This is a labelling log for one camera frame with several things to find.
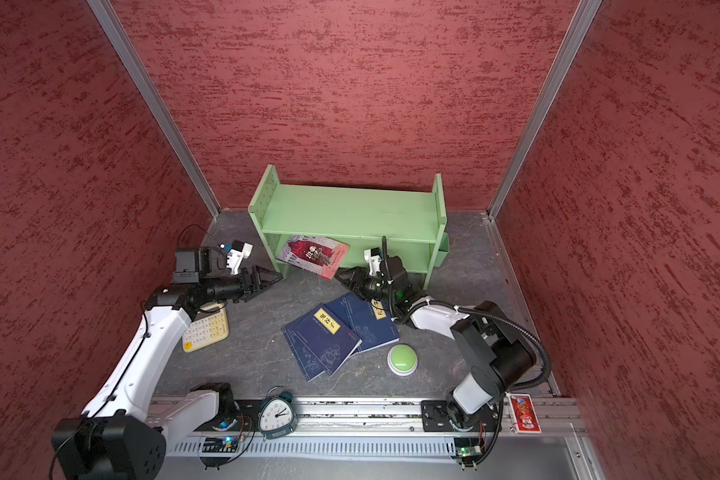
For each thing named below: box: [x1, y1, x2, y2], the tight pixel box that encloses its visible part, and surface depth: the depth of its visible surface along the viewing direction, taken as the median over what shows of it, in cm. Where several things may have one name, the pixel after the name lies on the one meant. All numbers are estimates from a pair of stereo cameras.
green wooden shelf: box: [248, 164, 450, 290], surface depth 85 cm
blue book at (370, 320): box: [325, 293, 400, 354], surface depth 91 cm
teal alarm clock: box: [258, 385, 298, 440], surface depth 72 cm
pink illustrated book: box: [276, 234, 350, 281], surface depth 94 cm
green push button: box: [387, 343, 418, 377], surface depth 84 cm
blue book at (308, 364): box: [281, 327, 326, 383], surface depth 85 cm
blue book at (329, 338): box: [290, 304, 362, 376], surface depth 86 cm
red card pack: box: [510, 393, 542, 434], surface depth 74 cm
